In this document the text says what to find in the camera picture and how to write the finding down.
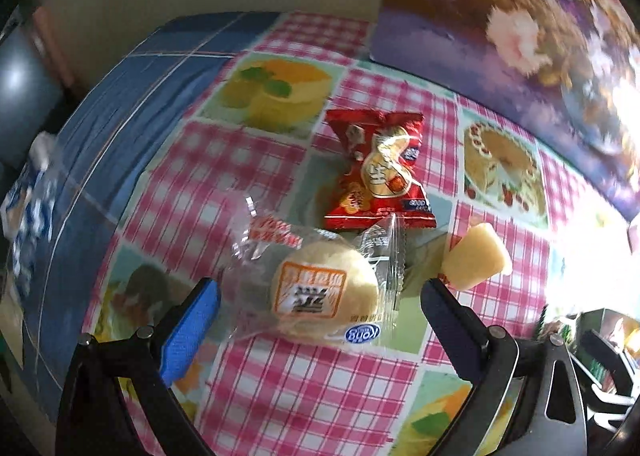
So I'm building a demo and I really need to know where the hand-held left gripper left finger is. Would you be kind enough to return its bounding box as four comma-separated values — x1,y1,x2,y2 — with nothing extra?
55,277,222,456

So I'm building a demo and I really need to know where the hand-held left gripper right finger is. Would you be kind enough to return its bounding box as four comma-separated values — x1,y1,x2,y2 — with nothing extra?
420,278,601,456

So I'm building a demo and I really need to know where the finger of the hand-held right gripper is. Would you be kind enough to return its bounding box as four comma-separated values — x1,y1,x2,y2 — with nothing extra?
580,329,636,399

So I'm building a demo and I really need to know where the round bun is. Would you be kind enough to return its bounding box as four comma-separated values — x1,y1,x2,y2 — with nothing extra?
220,193,406,349

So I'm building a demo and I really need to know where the white and green storage box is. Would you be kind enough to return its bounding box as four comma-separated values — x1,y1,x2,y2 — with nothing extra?
545,308,640,387

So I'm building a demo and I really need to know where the pale yellow cake wedge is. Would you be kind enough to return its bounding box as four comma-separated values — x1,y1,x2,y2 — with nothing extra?
442,222,513,292

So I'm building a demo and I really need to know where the pink checked tablecloth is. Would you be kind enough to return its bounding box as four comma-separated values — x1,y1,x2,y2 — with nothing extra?
80,11,640,456

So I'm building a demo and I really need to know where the red peanut snack packet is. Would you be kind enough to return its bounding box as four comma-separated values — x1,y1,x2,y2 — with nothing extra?
320,108,437,232

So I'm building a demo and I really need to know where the blue and white wrapper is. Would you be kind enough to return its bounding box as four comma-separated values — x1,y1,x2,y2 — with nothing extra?
0,133,58,297

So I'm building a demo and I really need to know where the blue checked blanket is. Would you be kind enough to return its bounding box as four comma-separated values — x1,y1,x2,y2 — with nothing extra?
20,11,281,427

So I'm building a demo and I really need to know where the dark screen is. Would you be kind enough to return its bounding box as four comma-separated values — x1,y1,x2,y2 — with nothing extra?
0,6,66,187

